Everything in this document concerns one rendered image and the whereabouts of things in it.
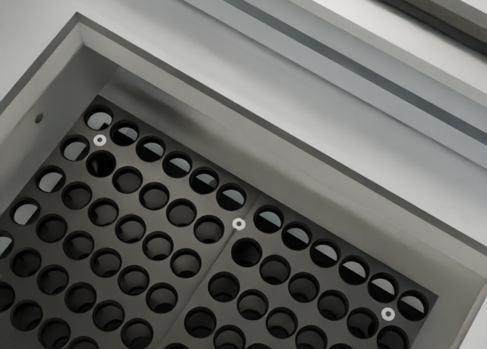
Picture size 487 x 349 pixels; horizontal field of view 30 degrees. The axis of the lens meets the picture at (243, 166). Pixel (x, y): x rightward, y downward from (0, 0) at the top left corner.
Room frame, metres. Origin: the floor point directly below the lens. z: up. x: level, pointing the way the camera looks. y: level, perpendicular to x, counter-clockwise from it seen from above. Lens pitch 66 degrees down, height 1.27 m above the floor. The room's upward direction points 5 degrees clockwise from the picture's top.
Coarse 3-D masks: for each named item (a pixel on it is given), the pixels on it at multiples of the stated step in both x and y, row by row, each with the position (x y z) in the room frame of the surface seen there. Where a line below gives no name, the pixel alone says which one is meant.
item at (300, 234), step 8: (128, 136) 0.20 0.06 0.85; (136, 136) 0.20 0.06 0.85; (152, 144) 0.19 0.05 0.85; (160, 152) 0.19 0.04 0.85; (176, 160) 0.19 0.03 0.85; (184, 160) 0.19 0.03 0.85; (184, 168) 0.18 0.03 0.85; (200, 176) 0.18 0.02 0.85; (208, 176) 0.18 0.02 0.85; (208, 184) 0.17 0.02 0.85; (216, 184) 0.17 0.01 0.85; (224, 192) 0.17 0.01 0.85; (232, 192) 0.17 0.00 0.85; (240, 200) 0.17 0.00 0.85; (264, 216) 0.16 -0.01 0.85; (272, 216) 0.16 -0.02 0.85; (280, 224) 0.16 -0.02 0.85; (296, 232) 0.15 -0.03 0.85; (304, 232) 0.15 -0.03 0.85; (304, 240) 0.15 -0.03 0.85
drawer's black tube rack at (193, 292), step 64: (64, 192) 0.14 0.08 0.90; (128, 192) 0.16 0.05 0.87; (0, 256) 0.12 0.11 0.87; (64, 256) 0.11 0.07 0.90; (128, 256) 0.12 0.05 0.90; (192, 256) 0.13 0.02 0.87; (256, 256) 0.13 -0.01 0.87; (320, 256) 0.13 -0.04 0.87; (0, 320) 0.08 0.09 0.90; (64, 320) 0.09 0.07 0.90; (128, 320) 0.09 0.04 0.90; (192, 320) 0.10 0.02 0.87; (256, 320) 0.09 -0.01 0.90; (320, 320) 0.10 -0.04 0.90; (384, 320) 0.10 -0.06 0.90
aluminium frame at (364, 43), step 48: (192, 0) 0.21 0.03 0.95; (240, 0) 0.21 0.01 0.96; (288, 0) 0.19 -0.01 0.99; (336, 0) 0.19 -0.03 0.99; (384, 0) 0.19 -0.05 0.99; (288, 48) 0.19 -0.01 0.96; (336, 48) 0.18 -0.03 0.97; (384, 48) 0.18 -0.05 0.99; (432, 48) 0.18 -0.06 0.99; (480, 48) 0.18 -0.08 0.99; (384, 96) 0.17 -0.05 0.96; (432, 96) 0.16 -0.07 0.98; (480, 96) 0.16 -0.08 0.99; (480, 144) 0.15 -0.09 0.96
